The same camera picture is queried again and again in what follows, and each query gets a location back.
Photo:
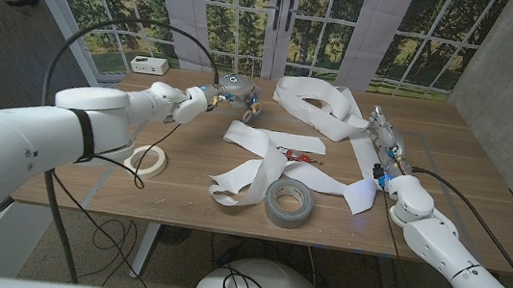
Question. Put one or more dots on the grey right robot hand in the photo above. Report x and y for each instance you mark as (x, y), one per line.
(391, 147)

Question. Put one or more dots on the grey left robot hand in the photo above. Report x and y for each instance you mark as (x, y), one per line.
(236, 88)

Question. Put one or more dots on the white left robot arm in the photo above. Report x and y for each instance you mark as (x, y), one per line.
(20, 131)

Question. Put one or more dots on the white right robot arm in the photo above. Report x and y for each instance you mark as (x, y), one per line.
(464, 274)

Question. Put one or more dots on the long white receipt paper strip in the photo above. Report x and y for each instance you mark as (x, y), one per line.
(264, 164)

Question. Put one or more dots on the white power box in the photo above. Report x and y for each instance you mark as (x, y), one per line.
(149, 66)

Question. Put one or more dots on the printed window forest backdrop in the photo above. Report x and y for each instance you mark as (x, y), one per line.
(323, 25)

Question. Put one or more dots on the beige masking tape roll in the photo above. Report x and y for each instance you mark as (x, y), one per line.
(151, 174)

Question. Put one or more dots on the black round floor object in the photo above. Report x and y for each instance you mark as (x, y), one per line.
(173, 234)

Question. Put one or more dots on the white table leg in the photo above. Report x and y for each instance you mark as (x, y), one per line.
(143, 252)

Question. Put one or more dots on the white floor board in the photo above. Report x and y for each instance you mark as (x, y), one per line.
(8, 242)

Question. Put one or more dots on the grey duct tape roll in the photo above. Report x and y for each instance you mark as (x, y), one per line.
(277, 214)

